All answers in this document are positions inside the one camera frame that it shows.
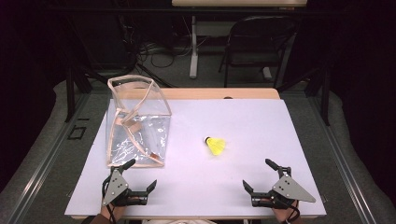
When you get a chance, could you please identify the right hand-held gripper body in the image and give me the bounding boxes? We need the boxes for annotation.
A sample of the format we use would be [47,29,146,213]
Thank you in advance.
[251,166,317,209]

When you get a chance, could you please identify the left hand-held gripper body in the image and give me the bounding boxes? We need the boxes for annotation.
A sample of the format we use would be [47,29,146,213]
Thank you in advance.
[102,166,149,207]

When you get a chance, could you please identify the transparent bag with beige trim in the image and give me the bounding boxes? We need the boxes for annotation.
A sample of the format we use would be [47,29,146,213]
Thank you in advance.
[106,74,173,168]

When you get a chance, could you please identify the yellow shuttlecock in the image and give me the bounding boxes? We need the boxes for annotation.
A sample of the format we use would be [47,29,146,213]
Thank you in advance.
[204,135,227,157]

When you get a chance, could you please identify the person's right hand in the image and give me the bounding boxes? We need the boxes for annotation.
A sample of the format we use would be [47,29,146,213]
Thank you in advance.
[270,200,300,223]

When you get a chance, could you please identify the person's left hand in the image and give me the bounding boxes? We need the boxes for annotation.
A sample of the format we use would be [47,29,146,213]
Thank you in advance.
[99,202,127,222]

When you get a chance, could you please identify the white board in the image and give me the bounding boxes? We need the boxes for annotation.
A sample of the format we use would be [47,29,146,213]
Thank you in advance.
[64,98,327,218]

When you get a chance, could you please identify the black metal stand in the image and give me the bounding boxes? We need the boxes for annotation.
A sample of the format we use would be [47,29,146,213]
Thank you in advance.
[64,60,108,123]
[276,66,332,126]

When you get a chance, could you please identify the wooden table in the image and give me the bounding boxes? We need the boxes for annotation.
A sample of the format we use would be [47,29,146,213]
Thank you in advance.
[69,88,320,220]

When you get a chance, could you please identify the black folding chair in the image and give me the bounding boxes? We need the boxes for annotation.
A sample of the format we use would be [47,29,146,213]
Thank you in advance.
[219,15,297,90]

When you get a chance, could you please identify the white desk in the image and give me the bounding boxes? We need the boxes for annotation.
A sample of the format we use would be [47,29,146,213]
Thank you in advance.
[171,0,308,80]

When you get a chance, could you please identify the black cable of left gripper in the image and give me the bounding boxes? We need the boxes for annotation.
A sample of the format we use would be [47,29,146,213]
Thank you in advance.
[102,176,117,224]

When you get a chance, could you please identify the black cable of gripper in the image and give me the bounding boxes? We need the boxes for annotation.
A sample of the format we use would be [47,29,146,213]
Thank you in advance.
[288,200,301,224]
[102,176,117,224]

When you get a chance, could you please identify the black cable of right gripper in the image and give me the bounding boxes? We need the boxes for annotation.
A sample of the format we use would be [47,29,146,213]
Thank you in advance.
[288,200,301,224]

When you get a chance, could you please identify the grey metal floor rail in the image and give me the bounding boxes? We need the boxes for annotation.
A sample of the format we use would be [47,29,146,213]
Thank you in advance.
[6,92,92,224]
[307,92,376,224]

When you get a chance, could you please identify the black floor socket frame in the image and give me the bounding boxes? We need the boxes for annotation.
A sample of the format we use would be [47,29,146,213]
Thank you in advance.
[67,124,88,141]

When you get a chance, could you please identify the tangle of floor cables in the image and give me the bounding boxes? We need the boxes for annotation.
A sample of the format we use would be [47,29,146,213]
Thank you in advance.
[136,38,195,69]

